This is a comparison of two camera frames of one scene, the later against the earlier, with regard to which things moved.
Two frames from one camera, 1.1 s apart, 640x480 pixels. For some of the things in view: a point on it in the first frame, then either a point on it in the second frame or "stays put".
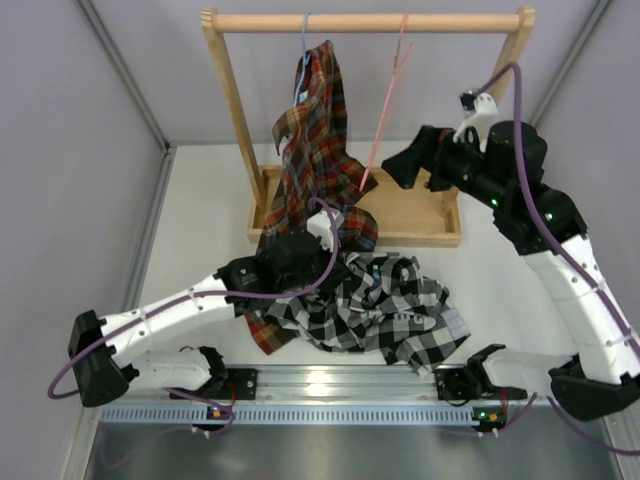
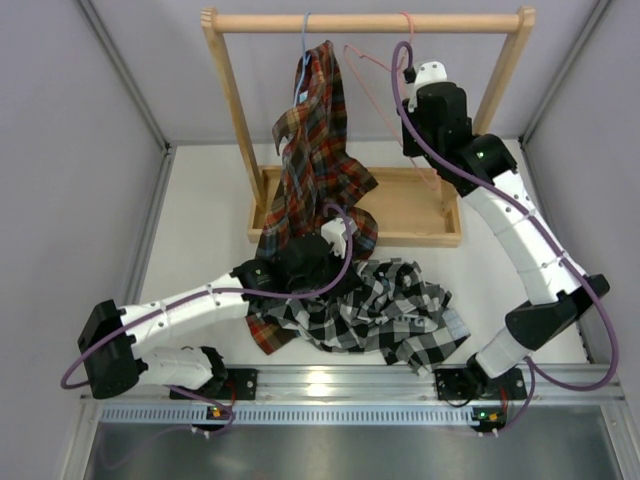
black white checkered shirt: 379,302 stays put
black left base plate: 240,384 stays put
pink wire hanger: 400,58 → 412,157
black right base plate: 455,382 stays put
